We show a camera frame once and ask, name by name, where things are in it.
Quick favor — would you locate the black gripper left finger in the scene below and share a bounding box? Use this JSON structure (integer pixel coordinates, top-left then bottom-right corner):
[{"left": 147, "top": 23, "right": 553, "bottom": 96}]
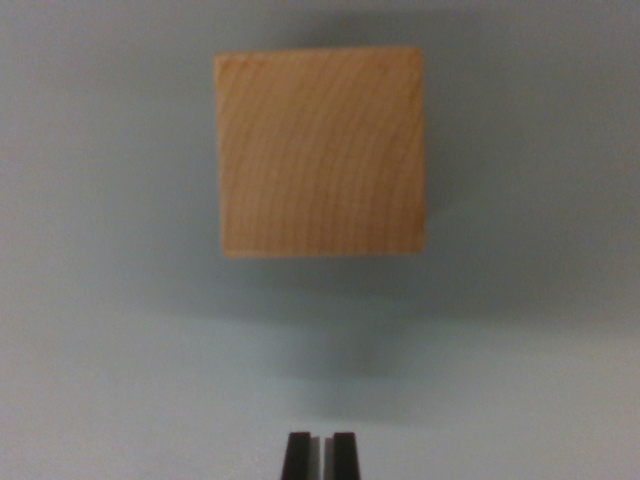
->
[{"left": 280, "top": 431, "right": 322, "bottom": 480}]

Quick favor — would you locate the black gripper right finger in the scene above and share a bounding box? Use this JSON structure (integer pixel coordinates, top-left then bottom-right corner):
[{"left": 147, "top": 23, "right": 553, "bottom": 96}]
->
[{"left": 324, "top": 432, "right": 362, "bottom": 480}]

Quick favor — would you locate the light wooden cube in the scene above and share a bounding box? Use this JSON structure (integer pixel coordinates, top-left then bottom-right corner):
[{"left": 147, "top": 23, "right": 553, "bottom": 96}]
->
[{"left": 213, "top": 46, "right": 428, "bottom": 260}]

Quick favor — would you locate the grey plastic tray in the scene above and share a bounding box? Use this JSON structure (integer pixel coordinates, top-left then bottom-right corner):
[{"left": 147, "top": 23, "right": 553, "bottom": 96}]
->
[{"left": 0, "top": 0, "right": 640, "bottom": 480}]

